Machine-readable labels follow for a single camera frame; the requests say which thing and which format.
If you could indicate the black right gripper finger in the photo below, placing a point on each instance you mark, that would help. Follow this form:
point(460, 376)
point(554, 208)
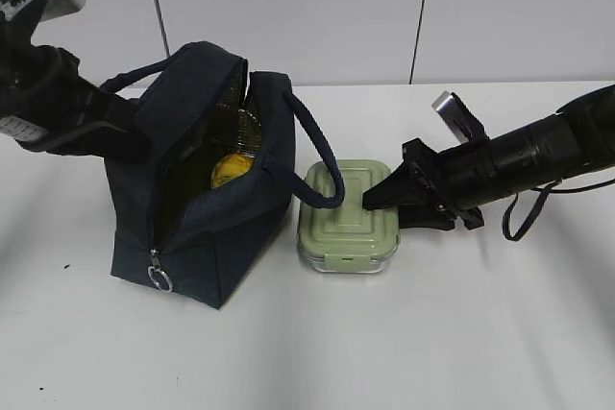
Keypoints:
point(400, 188)
point(426, 216)

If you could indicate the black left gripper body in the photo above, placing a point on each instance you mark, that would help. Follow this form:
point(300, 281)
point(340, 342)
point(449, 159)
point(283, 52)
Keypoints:
point(66, 115)

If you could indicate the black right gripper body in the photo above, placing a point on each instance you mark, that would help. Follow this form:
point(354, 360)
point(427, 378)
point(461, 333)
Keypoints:
point(428, 171)

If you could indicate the navy blue lunch bag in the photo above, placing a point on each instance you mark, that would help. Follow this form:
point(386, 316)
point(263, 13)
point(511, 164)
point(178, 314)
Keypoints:
point(176, 234)

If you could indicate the yellow toy gourd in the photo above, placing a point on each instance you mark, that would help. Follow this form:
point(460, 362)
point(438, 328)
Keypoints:
point(229, 168)

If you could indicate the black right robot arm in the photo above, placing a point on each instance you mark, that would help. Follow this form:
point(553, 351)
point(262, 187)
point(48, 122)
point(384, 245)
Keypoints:
point(578, 139)

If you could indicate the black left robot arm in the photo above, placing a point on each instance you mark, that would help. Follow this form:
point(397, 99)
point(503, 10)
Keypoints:
point(11, 38)

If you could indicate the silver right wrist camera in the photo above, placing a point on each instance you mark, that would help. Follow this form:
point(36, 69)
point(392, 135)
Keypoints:
point(462, 123)

